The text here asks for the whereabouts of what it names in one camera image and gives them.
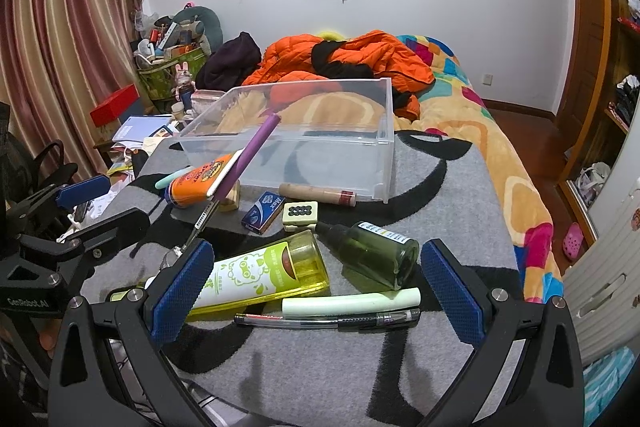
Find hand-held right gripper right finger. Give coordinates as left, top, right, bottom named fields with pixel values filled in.
left=420, top=238, right=586, bottom=427

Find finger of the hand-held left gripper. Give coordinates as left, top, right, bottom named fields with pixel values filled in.
left=20, top=208, right=152, bottom=279
left=10, top=174, right=112, bottom=234

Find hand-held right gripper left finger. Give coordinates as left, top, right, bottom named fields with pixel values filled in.
left=47, top=239, right=236, bottom=427

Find teal pen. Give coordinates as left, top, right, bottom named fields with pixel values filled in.
left=155, top=167, right=191, bottom=190

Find green marker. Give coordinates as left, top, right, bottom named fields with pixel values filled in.
left=315, top=221, right=420, bottom=292

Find orange and white tube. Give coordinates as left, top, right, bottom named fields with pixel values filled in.
left=165, top=152, right=246, bottom=208

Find pale green stick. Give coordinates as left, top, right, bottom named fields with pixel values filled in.
left=281, top=288, right=422, bottom=319

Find purple handled back scratcher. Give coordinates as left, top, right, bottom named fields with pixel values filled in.
left=160, top=113, right=282, bottom=270

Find clear plastic bin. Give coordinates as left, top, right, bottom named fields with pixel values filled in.
left=172, top=77, right=397, bottom=204

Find pile of papers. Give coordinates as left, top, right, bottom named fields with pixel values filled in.
left=107, top=137, right=166, bottom=178

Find yellow green cream tube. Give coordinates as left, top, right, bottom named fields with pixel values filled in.
left=110, top=229, right=331, bottom=320

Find blue notebook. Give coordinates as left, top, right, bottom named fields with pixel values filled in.
left=112, top=116, right=173, bottom=142

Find red box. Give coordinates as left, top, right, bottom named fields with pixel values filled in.
left=90, top=84, right=141, bottom=126

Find small blue box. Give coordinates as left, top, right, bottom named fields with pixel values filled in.
left=241, top=191, right=281, bottom=235

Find pink slipper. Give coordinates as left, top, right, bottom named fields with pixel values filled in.
left=562, top=222, right=584, bottom=262

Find colourful patterned blanket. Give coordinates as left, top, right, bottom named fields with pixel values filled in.
left=215, top=34, right=566, bottom=308

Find green bag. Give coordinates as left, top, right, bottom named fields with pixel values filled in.
left=137, top=47, right=208, bottom=102

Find mahjong tile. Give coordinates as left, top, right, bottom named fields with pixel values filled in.
left=281, top=201, right=319, bottom=229

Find pink bunny toy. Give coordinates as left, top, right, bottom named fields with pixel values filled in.
left=172, top=61, right=196, bottom=108

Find white wardrobe door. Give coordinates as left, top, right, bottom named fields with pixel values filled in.
left=565, top=192, right=640, bottom=368

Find striped curtain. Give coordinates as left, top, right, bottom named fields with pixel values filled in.
left=0, top=0, right=156, bottom=178

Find white sneakers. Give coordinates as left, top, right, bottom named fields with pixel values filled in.
left=577, top=162, right=613, bottom=208

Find teal striped cloth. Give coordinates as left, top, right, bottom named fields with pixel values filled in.
left=582, top=347, right=636, bottom=427

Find dark purple garment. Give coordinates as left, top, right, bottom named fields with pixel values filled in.
left=195, top=32, right=263, bottom=92

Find grey neck pillow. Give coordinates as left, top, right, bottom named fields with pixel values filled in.
left=172, top=6, right=224, bottom=55

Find wooden shelf unit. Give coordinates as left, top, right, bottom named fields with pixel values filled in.
left=560, top=0, right=640, bottom=248

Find orange puffer jacket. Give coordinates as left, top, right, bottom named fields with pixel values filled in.
left=241, top=29, right=436, bottom=122

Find black garment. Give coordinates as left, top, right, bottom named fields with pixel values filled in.
left=311, top=39, right=401, bottom=108

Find wooden door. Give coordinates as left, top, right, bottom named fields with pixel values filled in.
left=570, top=0, right=613, bottom=118

